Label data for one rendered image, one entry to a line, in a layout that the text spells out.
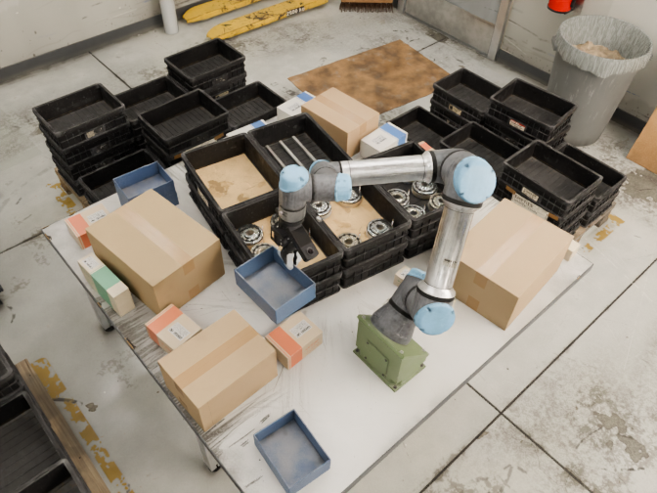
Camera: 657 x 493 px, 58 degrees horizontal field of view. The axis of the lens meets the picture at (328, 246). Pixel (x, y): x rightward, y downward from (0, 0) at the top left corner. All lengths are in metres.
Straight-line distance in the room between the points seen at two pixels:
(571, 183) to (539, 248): 1.04
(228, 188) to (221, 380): 0.90
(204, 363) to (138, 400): 1.02
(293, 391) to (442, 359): 0.53
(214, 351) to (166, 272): 0.35
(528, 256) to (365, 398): 0.78
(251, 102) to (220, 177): 1.29
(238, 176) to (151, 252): 0.56
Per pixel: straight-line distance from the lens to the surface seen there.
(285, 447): 1.95
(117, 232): 2.30
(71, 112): 3.70
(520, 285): 2.16
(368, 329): 1.94
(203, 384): 1.89
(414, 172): 1.76
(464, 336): 2.22
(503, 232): 2.32
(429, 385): 2.09
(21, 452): 2.52
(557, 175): 3.32
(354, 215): 2.36
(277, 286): 1.82
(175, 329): 2.13
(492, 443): 2.84
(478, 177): 1.65
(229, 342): 1.96
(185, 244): 2.20
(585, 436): 3.00
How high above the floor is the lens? 2.49
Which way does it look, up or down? 48 degrees down
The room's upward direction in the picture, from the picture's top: 2 degrees clockwise
